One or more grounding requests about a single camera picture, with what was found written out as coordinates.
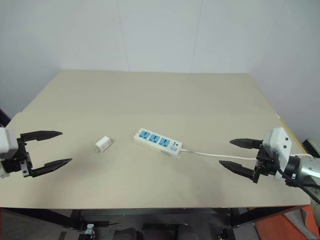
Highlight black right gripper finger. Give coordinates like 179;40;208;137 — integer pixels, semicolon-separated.
229;137;265;151
218;160;257;180

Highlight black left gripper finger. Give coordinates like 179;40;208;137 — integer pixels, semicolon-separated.
20;130;63;148
30;158;73;179

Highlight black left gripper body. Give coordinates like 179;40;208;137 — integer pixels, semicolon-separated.
0;136;35;179

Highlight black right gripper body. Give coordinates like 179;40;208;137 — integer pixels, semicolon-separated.
251;143;278;185

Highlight white charger plug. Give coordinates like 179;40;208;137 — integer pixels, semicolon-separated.
94;135;114;154

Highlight white power strip blue sockets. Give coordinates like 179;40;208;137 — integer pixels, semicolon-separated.
132;127;183;160

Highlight dark purple object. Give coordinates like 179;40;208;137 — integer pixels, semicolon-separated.
0;107;11;129

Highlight dark box with grey panel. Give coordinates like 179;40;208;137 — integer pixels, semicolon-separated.
301;137;320;159

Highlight orange floor mat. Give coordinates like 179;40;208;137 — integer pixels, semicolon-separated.
238;204;320;240

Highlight table caster wheel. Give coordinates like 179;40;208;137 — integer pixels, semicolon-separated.
83;223;95;240
217;226;236;240

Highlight grey foam piece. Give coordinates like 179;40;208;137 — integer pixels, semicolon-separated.
281;206;316;240

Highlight white power cable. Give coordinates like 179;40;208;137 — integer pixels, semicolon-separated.
180;148;314;161

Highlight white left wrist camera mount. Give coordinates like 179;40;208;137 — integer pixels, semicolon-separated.
0;126;20;179

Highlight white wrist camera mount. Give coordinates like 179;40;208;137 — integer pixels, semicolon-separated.
261;126;293;181
0;126;20;179

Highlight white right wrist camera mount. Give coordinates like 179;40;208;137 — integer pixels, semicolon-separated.
261;126;293;181

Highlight black table frame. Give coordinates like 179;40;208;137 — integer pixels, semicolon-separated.
0;205;309;231

